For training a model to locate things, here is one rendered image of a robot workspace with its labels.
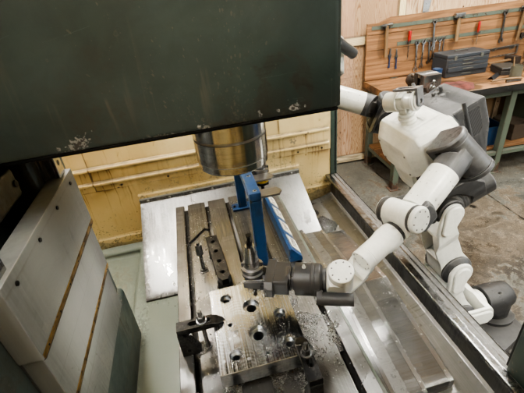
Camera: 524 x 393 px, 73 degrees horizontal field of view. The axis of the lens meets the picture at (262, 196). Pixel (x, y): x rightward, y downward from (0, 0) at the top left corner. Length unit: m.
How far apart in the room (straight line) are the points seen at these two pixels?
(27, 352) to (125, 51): 0.55
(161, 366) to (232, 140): 1.01
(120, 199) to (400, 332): 1.46
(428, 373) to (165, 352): 0.93
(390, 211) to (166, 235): 1.17
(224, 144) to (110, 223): 1.46
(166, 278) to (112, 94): 1.23
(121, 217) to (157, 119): 1.47
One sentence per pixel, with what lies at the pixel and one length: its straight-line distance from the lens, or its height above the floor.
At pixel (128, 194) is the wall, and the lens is 2.00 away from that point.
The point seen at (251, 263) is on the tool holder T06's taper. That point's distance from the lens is 0.96.
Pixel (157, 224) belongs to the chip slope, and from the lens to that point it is 1.91.
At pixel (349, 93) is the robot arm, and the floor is 1.39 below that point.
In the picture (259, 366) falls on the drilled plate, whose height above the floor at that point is 0.99.
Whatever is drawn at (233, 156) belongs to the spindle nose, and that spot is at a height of 1.50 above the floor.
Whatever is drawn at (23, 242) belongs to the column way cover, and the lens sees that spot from 0.82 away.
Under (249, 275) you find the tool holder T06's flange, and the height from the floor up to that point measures 1.13.
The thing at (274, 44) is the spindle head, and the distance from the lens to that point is 0.63.
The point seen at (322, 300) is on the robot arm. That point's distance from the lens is 0.96.
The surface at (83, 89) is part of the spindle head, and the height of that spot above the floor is 1.68.
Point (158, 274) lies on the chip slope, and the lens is 1.77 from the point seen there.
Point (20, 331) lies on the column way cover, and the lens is 0.78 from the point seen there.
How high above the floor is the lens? 1.79
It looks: 31 degrees down
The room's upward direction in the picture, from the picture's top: 7 degrees counter-clockwise
